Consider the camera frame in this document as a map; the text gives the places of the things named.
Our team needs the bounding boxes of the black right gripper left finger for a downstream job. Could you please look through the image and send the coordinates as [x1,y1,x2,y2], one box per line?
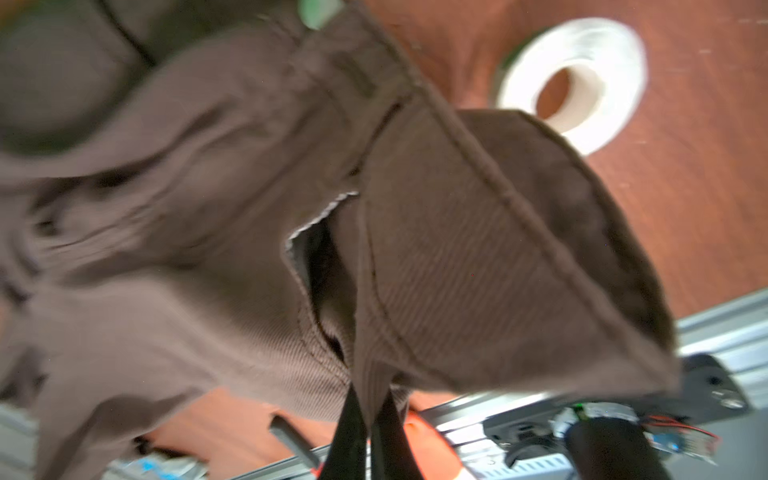
[317,386,368,480]

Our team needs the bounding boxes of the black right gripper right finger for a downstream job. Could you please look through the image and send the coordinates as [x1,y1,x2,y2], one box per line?
[370,394,424,480]

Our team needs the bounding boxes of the brown trousers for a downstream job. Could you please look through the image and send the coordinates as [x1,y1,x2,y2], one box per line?
[1,1,676,479]

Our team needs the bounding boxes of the red rubber glove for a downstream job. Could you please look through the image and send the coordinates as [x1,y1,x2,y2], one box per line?
[403,407,476,480]

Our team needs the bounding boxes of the blue grey work glove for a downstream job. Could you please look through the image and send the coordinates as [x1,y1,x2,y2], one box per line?
[102,453,208,480]

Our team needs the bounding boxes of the white tape roll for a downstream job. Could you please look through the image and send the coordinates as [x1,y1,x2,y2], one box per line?
[490,17,648,156]

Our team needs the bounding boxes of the green plastic basket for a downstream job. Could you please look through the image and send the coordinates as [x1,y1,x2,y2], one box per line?
[297,0,345,30]

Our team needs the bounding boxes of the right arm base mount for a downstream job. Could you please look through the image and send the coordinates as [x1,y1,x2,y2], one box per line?
[482,354,753,468]

